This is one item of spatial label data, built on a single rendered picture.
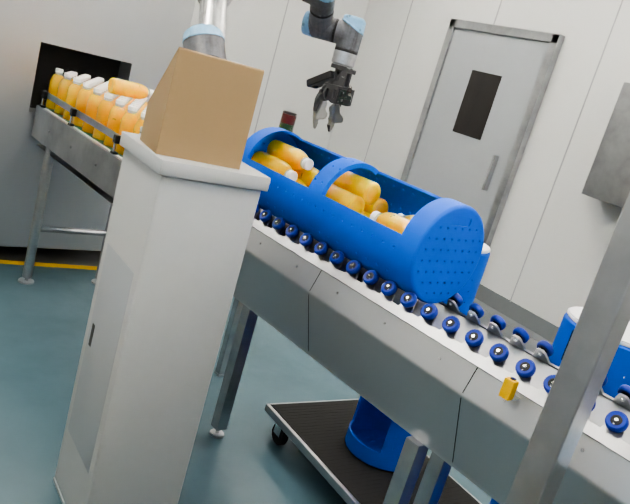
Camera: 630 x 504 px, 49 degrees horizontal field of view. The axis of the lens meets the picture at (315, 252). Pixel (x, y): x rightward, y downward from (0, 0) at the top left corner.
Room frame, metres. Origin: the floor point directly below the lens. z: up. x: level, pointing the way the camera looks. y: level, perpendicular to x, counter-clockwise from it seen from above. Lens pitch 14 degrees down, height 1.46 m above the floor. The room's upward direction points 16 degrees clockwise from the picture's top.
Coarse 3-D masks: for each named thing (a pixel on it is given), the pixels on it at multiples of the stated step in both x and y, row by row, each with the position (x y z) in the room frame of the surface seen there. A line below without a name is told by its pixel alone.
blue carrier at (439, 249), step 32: (320, 160) 2.44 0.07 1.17; (352, 160) 2.13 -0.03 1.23; (288, 192) 2.14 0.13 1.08; (320, 192) 2.04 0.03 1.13; (384, 192) 2.21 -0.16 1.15; (416, 192) 2.06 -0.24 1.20; (320, 224) 2.02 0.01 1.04; (352, 224) 1.92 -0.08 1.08; (416, 224) 1.78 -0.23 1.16; (448, 224) 1.80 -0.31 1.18; (480, 224) 1.89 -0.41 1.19; (352, 256) 1.95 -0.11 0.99; (384, 256) 1.82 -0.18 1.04; (416, 256) 1.74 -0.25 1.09; (448, 256) 1.83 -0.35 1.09; (416, 288) 1.77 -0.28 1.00; (448, 288) 1.86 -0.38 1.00
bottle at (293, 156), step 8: (272, 144) 2.42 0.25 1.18; (280, 144) 2.40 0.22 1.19; (288, 144) 2.41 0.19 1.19; (272, 152) 2.41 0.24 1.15; (280, 152) 2.37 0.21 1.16; (288, 152) 2.35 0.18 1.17; (296, 152) 2.33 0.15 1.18; (304, 152) 2.35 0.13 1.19; (288, 160) 2.34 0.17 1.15; (296, 160) 2.32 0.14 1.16; (296, 168) 2.33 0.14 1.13
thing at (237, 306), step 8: (240, 304) 3.00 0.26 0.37; (232, 312) 3.01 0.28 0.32; (240, 312) 3.01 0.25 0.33; (232, 320) 2.99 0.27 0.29; (232, 328) 2.99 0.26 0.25; (224, 336) 3.01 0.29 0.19; (232, 336) 3.00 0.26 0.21; (224, 344) 3.00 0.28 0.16; (224, 352) 2.99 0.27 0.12; (224, 360) 3.00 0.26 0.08; (216, 368) 3.01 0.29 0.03; (224, 368) 3.00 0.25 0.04
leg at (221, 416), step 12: (252, 312) 2.47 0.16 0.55; (240, 324) 2.48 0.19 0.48; (252, 324) 2.48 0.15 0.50; (240, 336) 2.46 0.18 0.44; (240, 348) 2.46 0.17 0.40; (228, 360) 2.49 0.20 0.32; (240, 360) 2.47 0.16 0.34; (228, 372) 2.47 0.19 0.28; (240, 372) 2.48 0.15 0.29; (228, 384) 2.46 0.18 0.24; (228, 396) 2.46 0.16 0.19; (216, 408) 2.48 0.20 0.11; (228, 408) 2.47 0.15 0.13; (216, 420) 2.47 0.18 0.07; (228, 420) 2.49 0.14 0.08; (216, 432) 2.48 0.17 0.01
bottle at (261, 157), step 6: (252, 156) 2.40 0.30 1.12; (258, 156) 2.38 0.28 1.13; (264, 156) 2.36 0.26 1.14; (270, 156) 2.36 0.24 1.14; (258, 162) 2.36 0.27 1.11; (264, 162) 2.34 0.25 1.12; (270, 162) 2.33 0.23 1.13; (276, 162) 2.31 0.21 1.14; (282, 162) 2.31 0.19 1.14; (270, 168) 2.31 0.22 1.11; (276, 168) 2.29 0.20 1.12; (282, 168) 2.29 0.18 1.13; (288, 168) 2.29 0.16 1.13; (282, 174) 2.28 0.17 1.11
